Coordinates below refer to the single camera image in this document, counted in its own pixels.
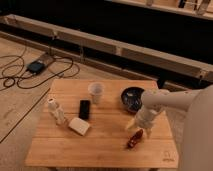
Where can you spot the black smartphone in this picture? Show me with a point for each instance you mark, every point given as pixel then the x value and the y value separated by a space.
pixel 84 109

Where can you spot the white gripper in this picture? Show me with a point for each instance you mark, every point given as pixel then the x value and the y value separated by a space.
pixel 144 119

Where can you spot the red pepper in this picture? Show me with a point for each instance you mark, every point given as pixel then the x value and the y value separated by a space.
pixel 136 138

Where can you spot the wooden table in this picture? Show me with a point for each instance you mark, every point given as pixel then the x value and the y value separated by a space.
pixel 104 145

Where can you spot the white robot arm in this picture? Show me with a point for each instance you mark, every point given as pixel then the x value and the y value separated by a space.
pixel 197 144

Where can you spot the dark ceramic bowl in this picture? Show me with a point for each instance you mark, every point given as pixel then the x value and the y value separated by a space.
pixel 131 99

